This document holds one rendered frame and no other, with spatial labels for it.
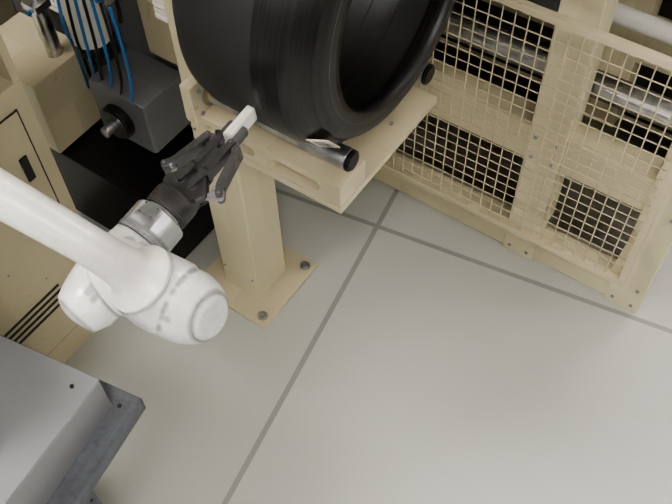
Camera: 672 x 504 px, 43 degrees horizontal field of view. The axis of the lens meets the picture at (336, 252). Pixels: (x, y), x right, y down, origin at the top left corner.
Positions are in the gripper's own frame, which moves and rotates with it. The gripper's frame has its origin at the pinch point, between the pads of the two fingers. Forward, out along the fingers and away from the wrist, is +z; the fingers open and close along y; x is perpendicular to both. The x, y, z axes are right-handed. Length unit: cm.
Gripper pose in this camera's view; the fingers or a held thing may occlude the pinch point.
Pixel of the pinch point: (240, 126)
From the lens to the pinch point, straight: 144.7
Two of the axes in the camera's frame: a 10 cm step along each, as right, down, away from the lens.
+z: 5.6, -7.5, 3.5
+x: 0.9, 4.8, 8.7
